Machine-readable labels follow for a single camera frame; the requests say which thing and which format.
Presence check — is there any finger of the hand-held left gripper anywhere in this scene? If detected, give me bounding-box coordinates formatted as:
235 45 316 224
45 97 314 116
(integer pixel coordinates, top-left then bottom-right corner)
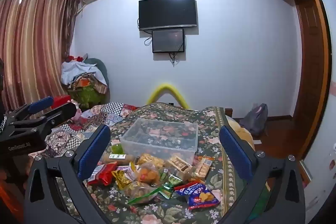
6 96 54 120
13 102 77 133

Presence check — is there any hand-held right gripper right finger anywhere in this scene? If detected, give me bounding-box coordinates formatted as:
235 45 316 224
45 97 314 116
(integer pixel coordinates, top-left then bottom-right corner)
218 125 306 224

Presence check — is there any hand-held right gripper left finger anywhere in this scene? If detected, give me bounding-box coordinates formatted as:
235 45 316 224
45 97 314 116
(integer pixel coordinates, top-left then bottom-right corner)
24 124 112 224

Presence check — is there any yellow snack packet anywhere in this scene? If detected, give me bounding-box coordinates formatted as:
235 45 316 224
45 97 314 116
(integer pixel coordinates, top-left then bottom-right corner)
112 169 133 189

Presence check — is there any blue chip packet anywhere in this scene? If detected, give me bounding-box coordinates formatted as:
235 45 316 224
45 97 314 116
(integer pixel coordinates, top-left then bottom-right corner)
174 180 221 211

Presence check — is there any clear plastic container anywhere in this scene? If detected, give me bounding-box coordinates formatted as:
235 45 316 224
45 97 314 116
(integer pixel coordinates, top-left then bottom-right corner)
120 118 199 166

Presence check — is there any long green snack packet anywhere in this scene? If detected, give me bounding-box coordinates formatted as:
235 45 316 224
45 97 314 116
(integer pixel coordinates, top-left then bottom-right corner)
128 187 161 205

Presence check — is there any clear bag of yellow snacks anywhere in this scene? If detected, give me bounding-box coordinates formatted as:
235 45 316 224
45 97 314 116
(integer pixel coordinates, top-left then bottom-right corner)
136 153 165 169

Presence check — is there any clear bag of orange snacks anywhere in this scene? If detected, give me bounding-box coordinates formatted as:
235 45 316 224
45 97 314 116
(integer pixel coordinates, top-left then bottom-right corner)
139 164 161 185

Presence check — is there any pink toy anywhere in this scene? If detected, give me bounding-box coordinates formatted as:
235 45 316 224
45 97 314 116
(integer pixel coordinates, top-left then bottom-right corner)
70 99 82 123

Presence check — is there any yellow plush pillow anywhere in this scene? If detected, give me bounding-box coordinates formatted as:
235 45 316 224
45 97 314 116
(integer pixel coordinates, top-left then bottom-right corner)
226 115 255 151

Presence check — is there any red snack packet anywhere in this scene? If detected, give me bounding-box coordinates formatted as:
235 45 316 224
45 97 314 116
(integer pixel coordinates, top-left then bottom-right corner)
87 162 118 187

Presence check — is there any long tan snack packet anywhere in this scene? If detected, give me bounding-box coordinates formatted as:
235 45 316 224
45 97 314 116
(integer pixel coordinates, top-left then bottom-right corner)
101 152 137 166

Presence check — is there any patchwork quilt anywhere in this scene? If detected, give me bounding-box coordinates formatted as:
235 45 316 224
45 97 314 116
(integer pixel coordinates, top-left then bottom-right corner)
29 102 139 159

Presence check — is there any green patterned bag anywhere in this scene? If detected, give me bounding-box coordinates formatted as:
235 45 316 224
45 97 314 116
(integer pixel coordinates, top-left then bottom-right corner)
69 84 102 109

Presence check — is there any clear biscuit packet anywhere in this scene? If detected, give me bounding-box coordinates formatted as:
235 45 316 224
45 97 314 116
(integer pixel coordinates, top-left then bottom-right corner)
193 157 212 180

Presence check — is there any grey backpack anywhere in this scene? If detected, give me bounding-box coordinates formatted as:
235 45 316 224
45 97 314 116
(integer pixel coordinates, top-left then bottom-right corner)
239 103 269 137

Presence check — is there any pile of clothes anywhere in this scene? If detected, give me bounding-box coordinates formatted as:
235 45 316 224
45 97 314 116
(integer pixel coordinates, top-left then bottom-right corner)
61 55 108 94

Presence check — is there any clear bag of nuts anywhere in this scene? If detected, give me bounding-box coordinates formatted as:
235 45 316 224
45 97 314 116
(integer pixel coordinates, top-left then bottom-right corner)
123 181 158 201

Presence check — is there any clear cracker packet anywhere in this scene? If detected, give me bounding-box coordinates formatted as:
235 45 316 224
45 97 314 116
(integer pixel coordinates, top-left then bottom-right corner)
167 156 193 175

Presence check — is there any grey-green chair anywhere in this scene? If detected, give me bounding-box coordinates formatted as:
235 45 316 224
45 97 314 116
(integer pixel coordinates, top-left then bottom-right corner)
84 57 110 104

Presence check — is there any striped brown curtain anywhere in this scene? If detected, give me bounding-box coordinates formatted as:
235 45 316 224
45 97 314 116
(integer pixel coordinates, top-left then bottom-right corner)
0 0 82 112

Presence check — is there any small green snack packet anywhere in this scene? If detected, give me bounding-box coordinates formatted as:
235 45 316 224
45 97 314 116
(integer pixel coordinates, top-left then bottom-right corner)
157 183 174 200
168 174 183 187

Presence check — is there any dark floral blanket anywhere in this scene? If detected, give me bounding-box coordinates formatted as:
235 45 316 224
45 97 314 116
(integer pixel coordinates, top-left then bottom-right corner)
56 103 256 224

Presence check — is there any yellow foam tube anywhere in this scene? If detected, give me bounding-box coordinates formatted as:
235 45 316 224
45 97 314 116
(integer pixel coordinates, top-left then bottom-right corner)
146 83 188 109

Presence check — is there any wooden door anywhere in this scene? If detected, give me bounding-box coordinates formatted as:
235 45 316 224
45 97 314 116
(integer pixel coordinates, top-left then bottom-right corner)
290 0 332 161

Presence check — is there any small black wall monitor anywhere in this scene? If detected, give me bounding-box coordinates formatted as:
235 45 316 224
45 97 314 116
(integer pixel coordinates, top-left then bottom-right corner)
152 28 186 54

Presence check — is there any black wall television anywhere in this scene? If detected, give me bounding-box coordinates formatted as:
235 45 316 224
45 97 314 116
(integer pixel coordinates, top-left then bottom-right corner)
138 0 198 31

